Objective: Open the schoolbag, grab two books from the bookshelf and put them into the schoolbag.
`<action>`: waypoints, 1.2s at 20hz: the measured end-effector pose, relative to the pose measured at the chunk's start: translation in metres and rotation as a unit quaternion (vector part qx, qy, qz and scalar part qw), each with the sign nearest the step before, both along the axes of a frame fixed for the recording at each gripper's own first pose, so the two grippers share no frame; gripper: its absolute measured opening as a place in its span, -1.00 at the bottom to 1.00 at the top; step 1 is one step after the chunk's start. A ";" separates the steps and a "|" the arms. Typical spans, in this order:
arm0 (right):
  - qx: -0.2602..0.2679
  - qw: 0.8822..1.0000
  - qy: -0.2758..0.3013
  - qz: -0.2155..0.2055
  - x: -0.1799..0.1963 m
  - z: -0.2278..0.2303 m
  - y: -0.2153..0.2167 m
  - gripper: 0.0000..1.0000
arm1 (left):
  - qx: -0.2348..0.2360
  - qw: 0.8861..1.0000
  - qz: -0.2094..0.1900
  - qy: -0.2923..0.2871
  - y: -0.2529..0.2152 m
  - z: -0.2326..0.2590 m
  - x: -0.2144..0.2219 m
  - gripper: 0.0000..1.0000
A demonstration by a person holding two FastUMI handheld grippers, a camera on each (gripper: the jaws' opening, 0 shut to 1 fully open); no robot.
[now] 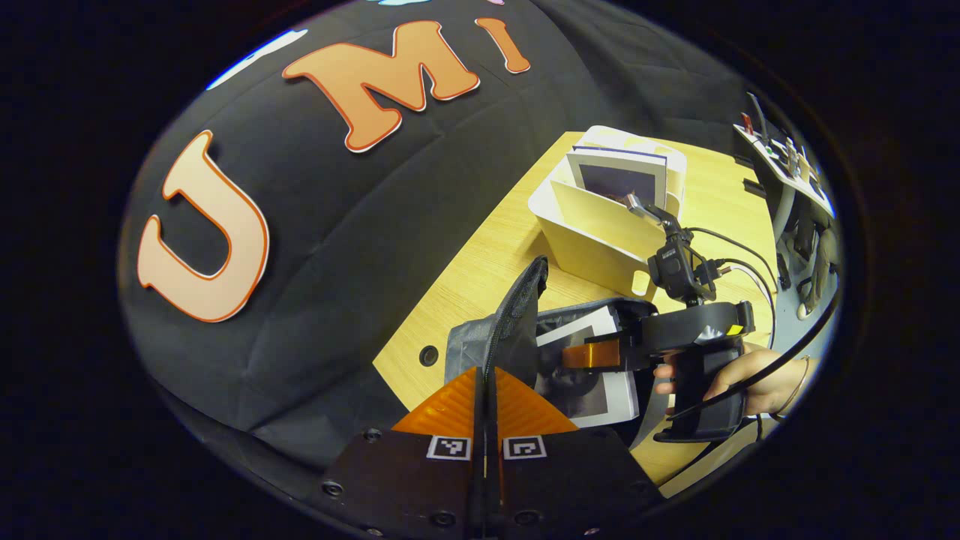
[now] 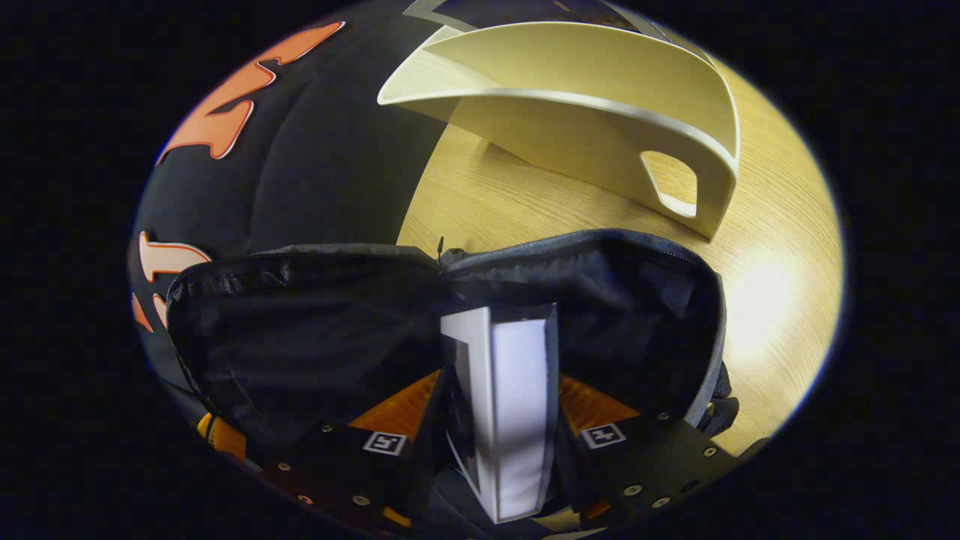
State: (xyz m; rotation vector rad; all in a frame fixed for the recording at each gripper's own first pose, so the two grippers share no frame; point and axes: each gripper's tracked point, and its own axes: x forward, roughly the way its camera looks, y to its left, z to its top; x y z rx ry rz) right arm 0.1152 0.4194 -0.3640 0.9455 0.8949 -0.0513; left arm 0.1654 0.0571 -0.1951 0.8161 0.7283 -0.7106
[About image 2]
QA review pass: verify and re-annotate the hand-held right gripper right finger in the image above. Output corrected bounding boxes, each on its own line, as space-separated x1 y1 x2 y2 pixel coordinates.
555 373 770 527

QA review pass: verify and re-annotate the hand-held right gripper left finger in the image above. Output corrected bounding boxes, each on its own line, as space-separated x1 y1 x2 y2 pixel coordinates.
247 367 452 535

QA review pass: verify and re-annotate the grey schoolbag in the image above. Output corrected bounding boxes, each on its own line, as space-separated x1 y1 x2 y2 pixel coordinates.
165 229 740 540

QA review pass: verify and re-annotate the portrait cover book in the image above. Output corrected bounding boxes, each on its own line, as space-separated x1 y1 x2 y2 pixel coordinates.
439 302 560 524

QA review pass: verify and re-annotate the white plastic bookshelf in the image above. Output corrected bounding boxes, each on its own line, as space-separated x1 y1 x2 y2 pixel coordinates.
377 21 742 241

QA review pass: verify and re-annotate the black backdrop cloth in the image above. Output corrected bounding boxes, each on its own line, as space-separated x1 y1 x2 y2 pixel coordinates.
127 0 466 421

